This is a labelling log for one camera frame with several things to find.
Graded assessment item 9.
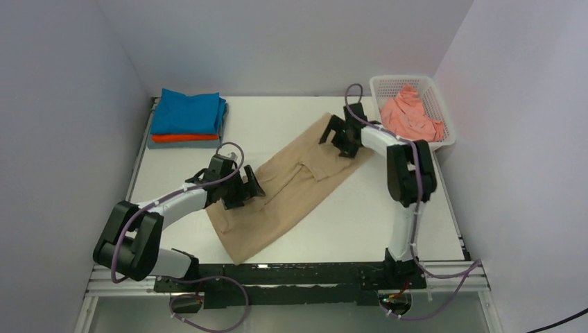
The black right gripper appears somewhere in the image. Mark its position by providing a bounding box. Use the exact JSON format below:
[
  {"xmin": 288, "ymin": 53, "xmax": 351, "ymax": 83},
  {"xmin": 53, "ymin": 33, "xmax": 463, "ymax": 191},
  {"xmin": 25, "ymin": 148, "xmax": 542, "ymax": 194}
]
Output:
[{"xmin": 318, "ymin": 116, "xmax": 358, "ymax": 160}]

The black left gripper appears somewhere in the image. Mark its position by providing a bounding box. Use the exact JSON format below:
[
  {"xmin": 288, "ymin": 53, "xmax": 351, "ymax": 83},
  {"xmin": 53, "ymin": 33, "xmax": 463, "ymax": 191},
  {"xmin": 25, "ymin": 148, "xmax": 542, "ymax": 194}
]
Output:
[{"xmin": 220, "ymin": 165, "xmax": 265, "ymax": 210}]

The beige t shirt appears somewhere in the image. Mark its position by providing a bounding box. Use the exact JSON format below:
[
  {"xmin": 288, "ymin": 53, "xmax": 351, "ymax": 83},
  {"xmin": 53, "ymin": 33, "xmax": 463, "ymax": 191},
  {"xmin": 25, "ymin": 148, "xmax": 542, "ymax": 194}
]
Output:
[{"xmin": 206, "ymin": 113, "xmax": 373, "ymax": 265}]

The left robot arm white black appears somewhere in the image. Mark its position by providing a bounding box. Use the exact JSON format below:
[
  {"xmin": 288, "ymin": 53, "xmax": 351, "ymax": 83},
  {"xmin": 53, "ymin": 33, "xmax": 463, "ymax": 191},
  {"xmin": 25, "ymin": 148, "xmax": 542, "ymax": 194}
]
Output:
[{"xmin": 93, "ymin": 154, "xmax": 266, "ymax": 291}]

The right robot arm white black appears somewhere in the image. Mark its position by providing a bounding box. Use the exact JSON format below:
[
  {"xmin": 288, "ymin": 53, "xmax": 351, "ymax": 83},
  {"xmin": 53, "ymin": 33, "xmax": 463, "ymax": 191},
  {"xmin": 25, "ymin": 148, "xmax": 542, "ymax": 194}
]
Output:
[{"xmin": 319, "ymin": 103, "xmax": 438, "ymax": 288}]

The pink t shirt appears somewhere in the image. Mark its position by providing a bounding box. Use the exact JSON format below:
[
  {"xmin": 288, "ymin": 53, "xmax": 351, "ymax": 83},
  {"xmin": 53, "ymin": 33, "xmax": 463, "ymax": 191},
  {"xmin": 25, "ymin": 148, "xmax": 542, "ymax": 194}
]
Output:
[{"xmin": 379, "ymin": 84, "xmax": 444, "ymax": 142}]

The white plastic laundry basket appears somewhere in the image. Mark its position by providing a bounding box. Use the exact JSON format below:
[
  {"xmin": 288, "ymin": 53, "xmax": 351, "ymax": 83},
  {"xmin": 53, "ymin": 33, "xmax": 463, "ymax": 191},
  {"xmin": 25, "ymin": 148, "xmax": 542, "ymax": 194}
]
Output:
[{"xmin": 370, "ymin": 75, "xmax": 456, "ymax": 151}]

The folded orange t shirt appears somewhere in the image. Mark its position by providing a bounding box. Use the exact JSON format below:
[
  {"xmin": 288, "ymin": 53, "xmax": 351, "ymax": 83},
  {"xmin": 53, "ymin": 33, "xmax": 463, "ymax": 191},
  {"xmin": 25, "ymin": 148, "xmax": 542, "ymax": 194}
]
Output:
[{"xmin": 150, "ymin": 133, "xmax": 221, "ymax": 143}]

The folded blue t shirt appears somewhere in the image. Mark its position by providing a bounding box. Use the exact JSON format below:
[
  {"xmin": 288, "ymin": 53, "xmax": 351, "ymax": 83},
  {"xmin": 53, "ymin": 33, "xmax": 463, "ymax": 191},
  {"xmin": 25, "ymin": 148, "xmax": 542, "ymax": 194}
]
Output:
[{"xmin": 150, "ymin": 89, "xmax": 227, "ymax": 135}]

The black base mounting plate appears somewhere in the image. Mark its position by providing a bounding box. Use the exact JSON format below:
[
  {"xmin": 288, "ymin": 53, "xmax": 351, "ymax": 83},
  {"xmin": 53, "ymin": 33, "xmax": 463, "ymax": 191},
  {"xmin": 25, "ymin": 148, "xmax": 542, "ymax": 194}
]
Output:
[{"xmin": 153, "ymin": 262, "xmax": 427, "ymax": 309}]

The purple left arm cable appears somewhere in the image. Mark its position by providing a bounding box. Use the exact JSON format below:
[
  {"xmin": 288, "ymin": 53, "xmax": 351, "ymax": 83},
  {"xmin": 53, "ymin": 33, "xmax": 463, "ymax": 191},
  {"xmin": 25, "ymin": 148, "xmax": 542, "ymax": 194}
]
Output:
[{"xmin": 110, "ymin": 141, "xmax": 251, "ymax": 333}]

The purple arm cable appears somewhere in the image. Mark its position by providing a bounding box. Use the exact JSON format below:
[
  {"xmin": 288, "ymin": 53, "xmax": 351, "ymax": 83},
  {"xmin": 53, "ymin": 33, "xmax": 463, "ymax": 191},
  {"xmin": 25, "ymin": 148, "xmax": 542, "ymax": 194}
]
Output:
[
  {"xmin": 344, "ymin": 83, "xmax": 484, "ymax": 322},
  {"xmin": 110, "ymin": 141, "xmax": 251, "ymax": 333}
]

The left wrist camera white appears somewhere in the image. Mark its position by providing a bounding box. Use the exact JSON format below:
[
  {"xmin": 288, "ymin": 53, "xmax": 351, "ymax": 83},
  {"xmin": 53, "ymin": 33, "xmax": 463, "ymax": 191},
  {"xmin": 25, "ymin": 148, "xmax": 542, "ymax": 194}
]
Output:
[{"xmin": 226, "ymin": 152, "xmax": 238, "ymax": 162}]

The aluminium frame rail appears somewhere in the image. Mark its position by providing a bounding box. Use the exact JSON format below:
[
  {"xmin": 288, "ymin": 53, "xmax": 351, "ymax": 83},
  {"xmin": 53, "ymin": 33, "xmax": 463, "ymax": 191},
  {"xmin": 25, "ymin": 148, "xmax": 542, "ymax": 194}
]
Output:
[{"xmin": 73, "ymin": 259, "xmax": 504, "ymax": 333}]

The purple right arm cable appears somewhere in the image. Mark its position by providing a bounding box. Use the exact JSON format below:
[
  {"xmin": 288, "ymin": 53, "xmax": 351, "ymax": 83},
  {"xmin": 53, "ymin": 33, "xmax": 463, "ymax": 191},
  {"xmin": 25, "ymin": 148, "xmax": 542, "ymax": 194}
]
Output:
[{"xmin": 344, "ymin": 83, "xmax": 484, "ymax": 322}]

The black cable bottom right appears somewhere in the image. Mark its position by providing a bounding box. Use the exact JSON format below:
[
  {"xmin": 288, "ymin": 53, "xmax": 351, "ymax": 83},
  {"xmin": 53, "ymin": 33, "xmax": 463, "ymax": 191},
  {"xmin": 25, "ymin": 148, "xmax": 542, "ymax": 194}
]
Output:
[{"xmin": 527, "ymin": 307, "xmax": 588, "ymax": 333}]

